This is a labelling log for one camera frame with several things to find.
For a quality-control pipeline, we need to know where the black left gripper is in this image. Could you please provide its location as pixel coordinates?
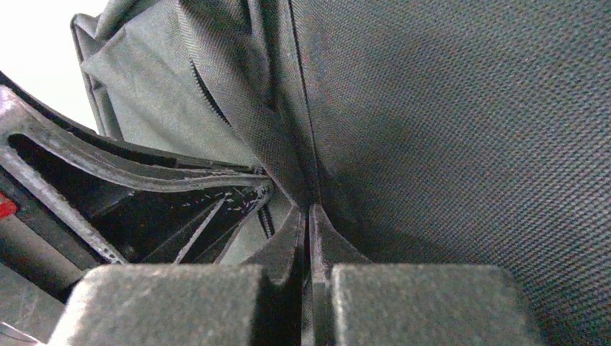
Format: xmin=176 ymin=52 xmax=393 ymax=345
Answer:
xmin=1 ymin=76 xmax=275 ymax=342

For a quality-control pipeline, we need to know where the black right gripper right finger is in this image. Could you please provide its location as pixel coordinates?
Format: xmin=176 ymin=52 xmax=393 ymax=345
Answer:
xmin=309 ymin=204 xmax=544 ymax=345

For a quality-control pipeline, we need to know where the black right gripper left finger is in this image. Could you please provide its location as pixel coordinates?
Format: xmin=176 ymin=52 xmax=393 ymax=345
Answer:
xmin=49 ymin=207 xmax=306 ymax=345

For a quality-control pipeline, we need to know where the black student backpack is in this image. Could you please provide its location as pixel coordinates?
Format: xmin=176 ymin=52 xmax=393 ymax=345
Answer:
xmin=71 ymin=1 xmax=610 ymax=345

